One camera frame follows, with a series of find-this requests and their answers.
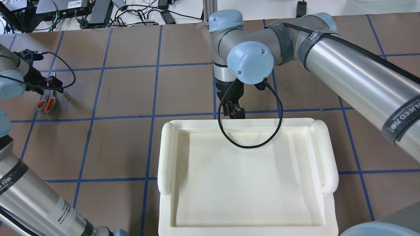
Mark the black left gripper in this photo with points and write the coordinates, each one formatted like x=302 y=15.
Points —
x=30 y=71

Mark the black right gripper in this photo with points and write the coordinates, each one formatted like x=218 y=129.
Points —
x=226 y=90

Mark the grey orange scissors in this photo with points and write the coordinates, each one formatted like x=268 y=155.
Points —
x=48 y=102

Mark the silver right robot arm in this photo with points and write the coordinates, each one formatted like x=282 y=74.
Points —
x=385 y=94

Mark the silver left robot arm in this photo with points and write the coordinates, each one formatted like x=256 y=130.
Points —
x=28 y=204

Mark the white plastic tray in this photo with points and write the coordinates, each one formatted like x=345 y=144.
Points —
x=209 y=187

